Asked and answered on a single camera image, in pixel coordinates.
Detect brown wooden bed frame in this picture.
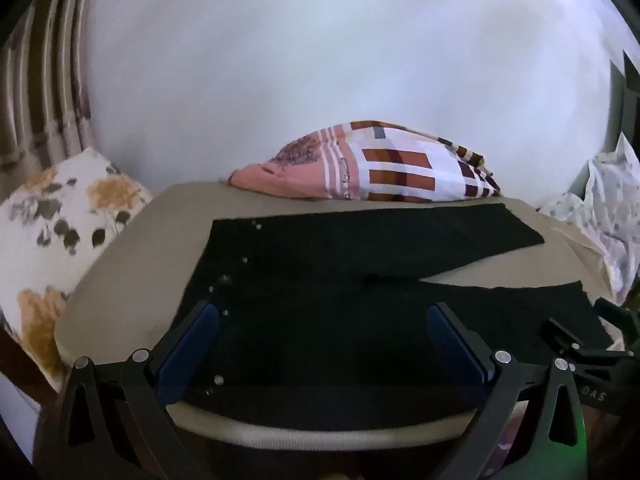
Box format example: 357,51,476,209
0,325,61,396

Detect dark door frame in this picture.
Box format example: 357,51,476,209
607,50,640,156

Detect white dotted cloth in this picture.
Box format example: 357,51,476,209
537,132,640,306

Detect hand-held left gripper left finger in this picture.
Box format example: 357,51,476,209
35,301,219,480

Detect black pants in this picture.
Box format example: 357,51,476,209
167,203,615,433

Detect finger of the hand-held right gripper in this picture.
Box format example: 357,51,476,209
541,316,588,358
594,297,640,346

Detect purple patterned clothing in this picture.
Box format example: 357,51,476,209
492,400,531,466

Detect floral white orange pillow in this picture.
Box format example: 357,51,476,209
0,147,154,393

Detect beige mattress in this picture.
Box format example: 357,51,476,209
54,180,626,453

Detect checked pink white pillow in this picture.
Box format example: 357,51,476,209
228,120,502,204

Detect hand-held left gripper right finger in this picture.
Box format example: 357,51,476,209
426,302,589,480

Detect striped brown curtain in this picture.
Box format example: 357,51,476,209
0,0,101,186

